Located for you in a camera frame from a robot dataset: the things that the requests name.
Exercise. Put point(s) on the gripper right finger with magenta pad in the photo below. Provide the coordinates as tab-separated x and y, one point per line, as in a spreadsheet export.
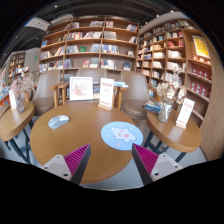
152	166

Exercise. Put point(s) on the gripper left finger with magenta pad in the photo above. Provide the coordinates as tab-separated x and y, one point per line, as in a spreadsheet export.
70	167

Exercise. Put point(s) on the round blue mouse pad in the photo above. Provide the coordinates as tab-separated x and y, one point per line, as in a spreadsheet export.
121	135

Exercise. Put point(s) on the round wooden table right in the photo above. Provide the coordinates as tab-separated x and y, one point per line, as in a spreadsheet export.
183	140

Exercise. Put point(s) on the round wooden table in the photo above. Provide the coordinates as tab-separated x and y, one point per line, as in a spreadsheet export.
11	124
86	119
183	140

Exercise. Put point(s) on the round wooden centre table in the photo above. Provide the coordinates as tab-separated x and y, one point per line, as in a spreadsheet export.
86	119

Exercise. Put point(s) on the stack of books on chair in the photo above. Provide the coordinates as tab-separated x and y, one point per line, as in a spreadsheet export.
152	106

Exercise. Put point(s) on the white sign on right table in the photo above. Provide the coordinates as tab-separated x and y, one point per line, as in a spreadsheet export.
185	113

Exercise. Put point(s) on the white sign on table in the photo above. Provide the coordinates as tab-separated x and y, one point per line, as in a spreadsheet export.
185	113
12	100

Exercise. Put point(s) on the round wooden table left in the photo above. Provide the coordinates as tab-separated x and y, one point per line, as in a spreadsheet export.
11	124

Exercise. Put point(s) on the brown armchair left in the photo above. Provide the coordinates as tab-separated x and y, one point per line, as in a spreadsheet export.
47	92

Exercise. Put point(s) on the brown armchair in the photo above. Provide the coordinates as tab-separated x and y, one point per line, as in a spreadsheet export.
135	96
47	92

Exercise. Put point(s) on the glass vase with dried flowers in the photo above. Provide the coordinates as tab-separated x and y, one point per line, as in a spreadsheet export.
170	92

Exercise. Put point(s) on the white sign on wooden stand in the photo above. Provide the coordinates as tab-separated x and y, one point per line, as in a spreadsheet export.
106	93

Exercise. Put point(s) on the white framed floral picture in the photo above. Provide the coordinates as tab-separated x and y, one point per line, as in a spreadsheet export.
81	88

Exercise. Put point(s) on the brown armchair right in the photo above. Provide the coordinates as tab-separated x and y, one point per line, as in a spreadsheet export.
135	96

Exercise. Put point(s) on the white sign on left table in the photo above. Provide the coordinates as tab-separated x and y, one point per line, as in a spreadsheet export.
12	100

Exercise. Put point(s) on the vase with pink flowers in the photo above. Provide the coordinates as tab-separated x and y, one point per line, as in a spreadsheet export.
20	85

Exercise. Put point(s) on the distant wooden bookshelf left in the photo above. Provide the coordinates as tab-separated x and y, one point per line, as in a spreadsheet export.
16	65

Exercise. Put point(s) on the wooden bookshelf right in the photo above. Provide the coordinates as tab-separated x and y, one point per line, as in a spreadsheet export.
168	44

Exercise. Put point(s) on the yellow poster on shelf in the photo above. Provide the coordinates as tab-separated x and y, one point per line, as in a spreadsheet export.
200	46

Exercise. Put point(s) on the wooden bookshelf centre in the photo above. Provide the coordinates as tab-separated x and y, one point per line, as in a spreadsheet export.
97	41

